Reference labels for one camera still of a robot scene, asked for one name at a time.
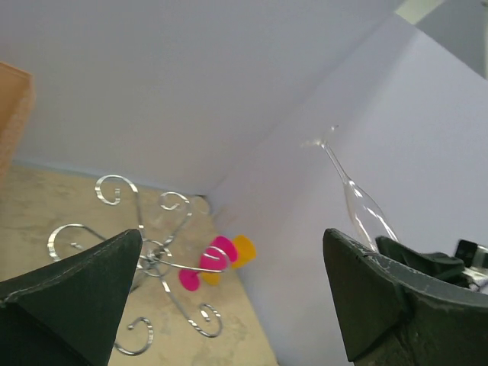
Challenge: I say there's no pink plastic wine glass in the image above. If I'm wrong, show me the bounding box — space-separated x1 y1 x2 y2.
178 236 238 291

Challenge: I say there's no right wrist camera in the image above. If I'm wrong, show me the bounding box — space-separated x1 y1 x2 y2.
454 239 487 287

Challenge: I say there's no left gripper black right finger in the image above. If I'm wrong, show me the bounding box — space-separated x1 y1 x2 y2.
323 229 487 365

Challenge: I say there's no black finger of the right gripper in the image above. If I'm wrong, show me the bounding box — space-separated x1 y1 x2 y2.
375 236 467 286

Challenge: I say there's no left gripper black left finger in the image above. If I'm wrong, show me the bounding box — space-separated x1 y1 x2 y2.
1 229 142 365

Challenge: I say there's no orange perforated desk organizer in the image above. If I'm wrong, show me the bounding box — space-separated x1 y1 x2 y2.
1 63 36 181

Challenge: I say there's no orange plastic wine glass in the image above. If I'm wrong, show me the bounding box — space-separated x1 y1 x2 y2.
200 235 257 270

